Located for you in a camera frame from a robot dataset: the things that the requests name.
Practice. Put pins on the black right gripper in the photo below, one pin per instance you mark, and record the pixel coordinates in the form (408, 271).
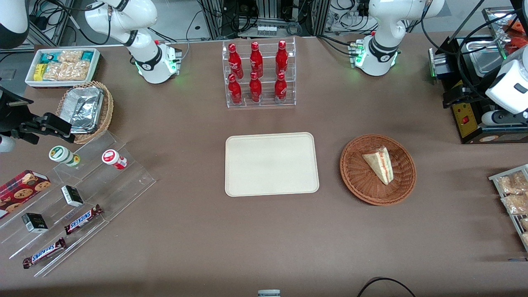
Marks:
(9, 115)

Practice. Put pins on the triangular sandwich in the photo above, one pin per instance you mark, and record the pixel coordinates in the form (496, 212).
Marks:
(381, 165)

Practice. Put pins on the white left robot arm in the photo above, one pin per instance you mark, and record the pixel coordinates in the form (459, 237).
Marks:
(383, 24)

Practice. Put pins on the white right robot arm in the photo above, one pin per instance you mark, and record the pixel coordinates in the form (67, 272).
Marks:
(123, 18)

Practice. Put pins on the aluminium foil tray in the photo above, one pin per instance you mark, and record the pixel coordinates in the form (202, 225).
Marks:
(84, 107)

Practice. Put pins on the small tan wicker basket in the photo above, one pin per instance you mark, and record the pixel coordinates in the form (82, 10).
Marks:
(108, 111)

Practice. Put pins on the beige rectangular tray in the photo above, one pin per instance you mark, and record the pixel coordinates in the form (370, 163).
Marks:
(270, 165)

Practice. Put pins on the brown wicker basket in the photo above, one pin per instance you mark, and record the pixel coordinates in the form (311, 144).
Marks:
(359, 177)

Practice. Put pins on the tray of packaged snacks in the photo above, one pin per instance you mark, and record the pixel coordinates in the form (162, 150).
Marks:
(497, 177)

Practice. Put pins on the green lid jar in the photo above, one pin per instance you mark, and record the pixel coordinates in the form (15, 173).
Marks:
(62, 154)

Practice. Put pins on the clear cracker bag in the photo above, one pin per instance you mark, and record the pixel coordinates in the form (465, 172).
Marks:
(66, 71)
(71, 55)

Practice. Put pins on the yellow snack packet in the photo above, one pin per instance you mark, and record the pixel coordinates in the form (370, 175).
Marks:
(38, 71)

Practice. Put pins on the red lid jar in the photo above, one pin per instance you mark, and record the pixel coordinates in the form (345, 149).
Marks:
(113, 159)

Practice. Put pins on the white snack box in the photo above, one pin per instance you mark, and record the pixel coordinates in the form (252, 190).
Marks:
(95, 66)

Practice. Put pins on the teal snack packet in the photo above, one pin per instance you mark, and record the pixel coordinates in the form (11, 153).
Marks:
(87, 55)
(48, 57)

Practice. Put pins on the small black box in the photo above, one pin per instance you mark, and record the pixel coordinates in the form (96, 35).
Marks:
(72, 196)
(34, 222)

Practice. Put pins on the red cookie box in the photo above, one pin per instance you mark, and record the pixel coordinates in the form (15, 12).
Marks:
(20, 189)

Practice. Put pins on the clear acrylic stepped display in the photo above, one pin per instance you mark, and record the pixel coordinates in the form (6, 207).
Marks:
(123, 185)

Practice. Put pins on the snickers bar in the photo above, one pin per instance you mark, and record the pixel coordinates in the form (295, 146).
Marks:
(82, 219)
(44, 253)

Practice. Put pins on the red cola bottle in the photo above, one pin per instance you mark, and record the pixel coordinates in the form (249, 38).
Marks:
(256, 61)
(280, 88)
(281, 60)
(234, 62)
(255, 88)
(234, 90)

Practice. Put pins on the clear acrylic bottle rack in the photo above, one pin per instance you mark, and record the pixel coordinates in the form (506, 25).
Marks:
(268, 101)

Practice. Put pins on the white power strip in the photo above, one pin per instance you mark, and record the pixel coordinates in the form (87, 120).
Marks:
(267, 29)

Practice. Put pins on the grey device edge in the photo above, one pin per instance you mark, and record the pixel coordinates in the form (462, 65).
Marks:
(269, 293)

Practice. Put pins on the grey metal box green light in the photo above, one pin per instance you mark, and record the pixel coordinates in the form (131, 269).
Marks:
(439, 64)

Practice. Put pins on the black food warmer machine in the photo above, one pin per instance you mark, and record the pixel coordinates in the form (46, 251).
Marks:
(466, 119)

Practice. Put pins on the steel warmer pan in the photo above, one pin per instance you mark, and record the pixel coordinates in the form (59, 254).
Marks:
(484, 60)

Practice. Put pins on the clear fried snack bag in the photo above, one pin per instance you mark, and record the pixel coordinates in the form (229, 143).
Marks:
(515, 203)
(511, 184)
(525, 238)
(524, 223)

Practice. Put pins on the red sausage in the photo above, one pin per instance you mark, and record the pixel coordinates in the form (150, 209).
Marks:
(520, 25)

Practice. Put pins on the aluminium equipment frame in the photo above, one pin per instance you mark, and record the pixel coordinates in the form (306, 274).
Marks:
(214, 18)

